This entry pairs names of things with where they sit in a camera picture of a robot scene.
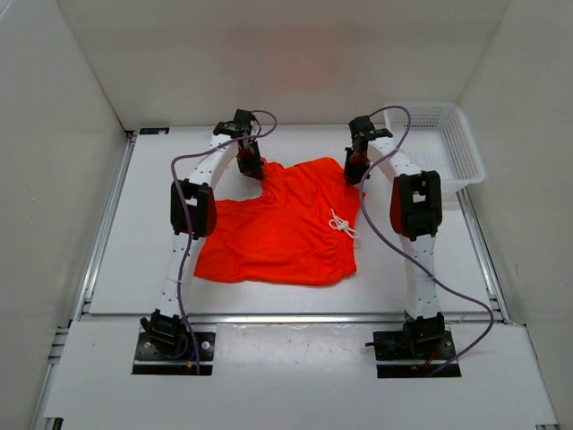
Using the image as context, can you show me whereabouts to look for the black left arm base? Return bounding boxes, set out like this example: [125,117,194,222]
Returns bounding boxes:
[132,310,216,376]

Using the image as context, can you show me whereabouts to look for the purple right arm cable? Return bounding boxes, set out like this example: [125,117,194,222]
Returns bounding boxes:
[357,105,496,377]

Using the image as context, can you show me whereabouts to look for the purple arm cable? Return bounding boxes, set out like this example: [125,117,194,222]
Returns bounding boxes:
[169,109,278,375]
[357,105,496,377]

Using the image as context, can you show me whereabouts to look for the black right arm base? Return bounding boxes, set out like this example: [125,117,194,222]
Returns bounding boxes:
[364,313,461,379]

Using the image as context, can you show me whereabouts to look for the left side aluminium rail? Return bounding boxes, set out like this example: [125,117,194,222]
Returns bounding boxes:
[68,131,137,326]

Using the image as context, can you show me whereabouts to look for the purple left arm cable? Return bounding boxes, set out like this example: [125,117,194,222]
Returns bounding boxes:
[169,109,278,375]

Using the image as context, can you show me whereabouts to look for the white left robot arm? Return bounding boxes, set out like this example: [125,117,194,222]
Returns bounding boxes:
[158,109,266,319]

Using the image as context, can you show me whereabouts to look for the right side aluminium rail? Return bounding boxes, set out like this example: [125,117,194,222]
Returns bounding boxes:
[457,188,512,324]

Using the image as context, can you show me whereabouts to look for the orange shorts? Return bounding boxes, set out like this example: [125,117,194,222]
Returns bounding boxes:
[194,157,360,288]

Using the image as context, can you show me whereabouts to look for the black corner bracket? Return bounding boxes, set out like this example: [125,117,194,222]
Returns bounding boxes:
[139,127,170,135]

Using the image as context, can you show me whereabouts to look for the white plastic mesh basket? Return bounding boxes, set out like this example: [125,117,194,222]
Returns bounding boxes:
[383,101,485,211]

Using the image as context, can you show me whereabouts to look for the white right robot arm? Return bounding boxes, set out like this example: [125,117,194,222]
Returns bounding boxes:
[344,116,442,321]

